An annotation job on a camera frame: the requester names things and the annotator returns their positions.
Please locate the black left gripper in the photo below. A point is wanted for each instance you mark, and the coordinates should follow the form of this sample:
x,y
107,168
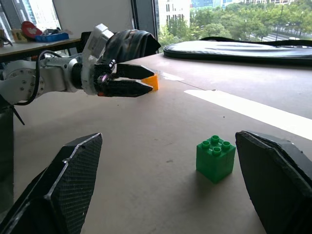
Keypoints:
x,y
102,73

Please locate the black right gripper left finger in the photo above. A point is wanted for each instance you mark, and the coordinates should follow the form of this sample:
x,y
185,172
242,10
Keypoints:
x,y
70,180

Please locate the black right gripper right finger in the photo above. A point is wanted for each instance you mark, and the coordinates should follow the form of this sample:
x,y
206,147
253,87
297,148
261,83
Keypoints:
x,y
275,185

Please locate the orange building cube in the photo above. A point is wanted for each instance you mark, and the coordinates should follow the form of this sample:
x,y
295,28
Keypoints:
x,y
155,83

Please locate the green studded building cube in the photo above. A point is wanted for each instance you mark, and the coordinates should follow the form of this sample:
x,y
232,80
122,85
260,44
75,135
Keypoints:
x,y
214,163

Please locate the dark robot torso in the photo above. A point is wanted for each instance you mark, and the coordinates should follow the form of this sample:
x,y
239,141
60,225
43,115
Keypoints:
x,y
6,158

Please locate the blue plastic tray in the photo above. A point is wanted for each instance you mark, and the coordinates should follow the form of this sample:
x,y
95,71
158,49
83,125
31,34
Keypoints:
x,y
51,37

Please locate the wooden background table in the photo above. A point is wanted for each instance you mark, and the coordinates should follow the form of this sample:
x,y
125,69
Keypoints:
x,y
31,50

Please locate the black flat zip case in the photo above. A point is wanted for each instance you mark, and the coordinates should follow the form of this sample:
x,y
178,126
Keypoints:
x,y
234,50

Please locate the red rounded object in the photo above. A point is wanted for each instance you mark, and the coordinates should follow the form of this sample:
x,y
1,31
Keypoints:
x,y
30,28

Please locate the small yellow box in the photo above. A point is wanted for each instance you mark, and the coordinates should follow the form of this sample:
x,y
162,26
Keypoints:
x,y
18,36

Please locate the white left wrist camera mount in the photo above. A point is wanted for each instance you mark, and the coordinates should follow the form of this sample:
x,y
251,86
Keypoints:
x,y
88,61

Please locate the dark window frame post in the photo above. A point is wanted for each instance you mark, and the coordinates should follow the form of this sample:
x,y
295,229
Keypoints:
x,y
145,17

